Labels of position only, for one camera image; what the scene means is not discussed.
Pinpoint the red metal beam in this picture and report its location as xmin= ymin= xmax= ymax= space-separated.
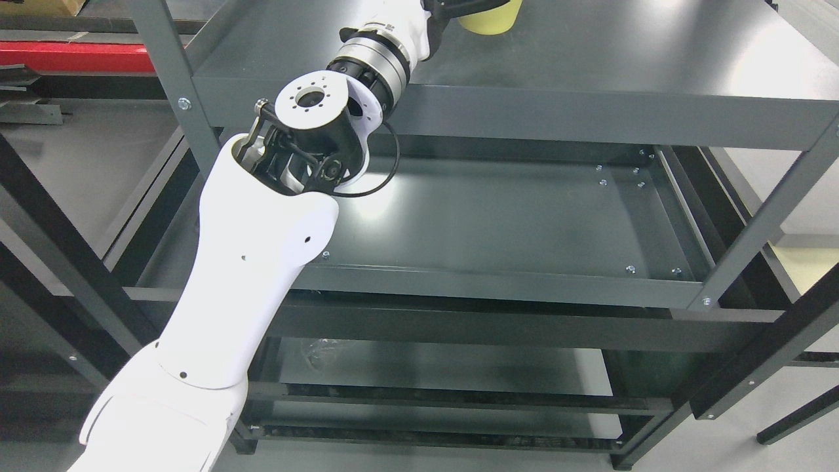
xmin=1 ymin=40 xmax=155 ymax=75

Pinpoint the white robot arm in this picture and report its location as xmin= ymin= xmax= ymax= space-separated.
xmin=71 ymin=24 xmax=433 ymax=471

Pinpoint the yellow plastic cup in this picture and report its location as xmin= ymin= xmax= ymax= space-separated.
xmin=458 ymin=1 xmax=522 ymax=35

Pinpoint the dark grey metal shelf rack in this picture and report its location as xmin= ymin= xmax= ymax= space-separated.
xmin=129 ymin=1 xmax=837 ymax=470

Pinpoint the black metal shelf rack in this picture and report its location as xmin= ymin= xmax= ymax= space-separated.
xmin=0 ymin=131 xmax=197 ymax=460

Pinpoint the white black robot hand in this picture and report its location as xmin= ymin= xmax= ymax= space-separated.
xmin=339 ymin=1 xmax=509 ymax=65

